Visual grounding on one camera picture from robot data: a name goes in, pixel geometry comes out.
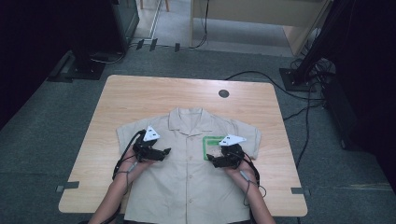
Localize yellowish floor tape strip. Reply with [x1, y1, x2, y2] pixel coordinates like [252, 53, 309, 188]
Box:
[335, 183, 393, 191]

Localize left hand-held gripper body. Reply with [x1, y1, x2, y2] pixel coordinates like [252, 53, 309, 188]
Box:
[133, 125, 162, 162]

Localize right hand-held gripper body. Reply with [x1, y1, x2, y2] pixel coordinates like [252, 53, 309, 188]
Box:
[218, 133, 248, 169]

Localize black hanging cable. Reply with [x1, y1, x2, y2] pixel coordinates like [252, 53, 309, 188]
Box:
[190, 0, 209, 49]

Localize grey tape piece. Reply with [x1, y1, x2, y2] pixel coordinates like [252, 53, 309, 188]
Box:
[55, 181, 80, 193]
[290, 187, 311, 197]

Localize beige short-sleeved shirt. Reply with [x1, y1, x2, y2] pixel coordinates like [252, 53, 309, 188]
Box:
[116, 106, 262, 224]

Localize black stand with flat base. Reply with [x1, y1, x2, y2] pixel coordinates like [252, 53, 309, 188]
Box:
[46, 0, 106, 83]

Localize thin black floor cable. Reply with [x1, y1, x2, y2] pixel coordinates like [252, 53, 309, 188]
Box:
[295, 83, 312, 169]

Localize person's left hand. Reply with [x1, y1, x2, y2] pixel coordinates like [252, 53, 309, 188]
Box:
[121, 153, 155, 175]

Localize grey right wrist cord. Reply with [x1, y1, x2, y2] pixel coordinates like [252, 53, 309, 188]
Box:
[241, 170, 268, 207]

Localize black slanted stand with base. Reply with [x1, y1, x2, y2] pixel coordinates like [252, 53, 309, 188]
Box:
[278, 0, 353, 92]

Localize dark curtain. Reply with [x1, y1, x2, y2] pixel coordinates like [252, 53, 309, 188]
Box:
[335, 0, 396, 194]
[0, 0, 73, 130]

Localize grey wrist cord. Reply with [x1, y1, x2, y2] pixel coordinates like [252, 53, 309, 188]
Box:
[122, 160, 139, 195]
[241, 170, 268, 207]

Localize short black floor cable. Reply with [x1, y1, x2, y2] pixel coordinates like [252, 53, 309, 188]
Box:
[283, 102, 325, 121]

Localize long black floor cable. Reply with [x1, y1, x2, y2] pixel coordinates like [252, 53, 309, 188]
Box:
[224, 70, 325, 102]

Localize dark glass-fronted cabinet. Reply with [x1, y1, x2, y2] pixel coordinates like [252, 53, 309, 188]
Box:
[110, 0, 140, 52]

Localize person's right hand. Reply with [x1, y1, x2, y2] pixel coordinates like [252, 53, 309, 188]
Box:
[223, 161, 258, 183]

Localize grey left wrist cord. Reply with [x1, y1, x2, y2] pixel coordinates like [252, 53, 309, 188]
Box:
[122, 160, 139, 195]

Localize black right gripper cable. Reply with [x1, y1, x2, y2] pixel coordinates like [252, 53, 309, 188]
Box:
[241, 152, 261, 188]

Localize light wooden desk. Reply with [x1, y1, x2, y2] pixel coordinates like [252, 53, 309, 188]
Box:
[190, 0, 332, 57]

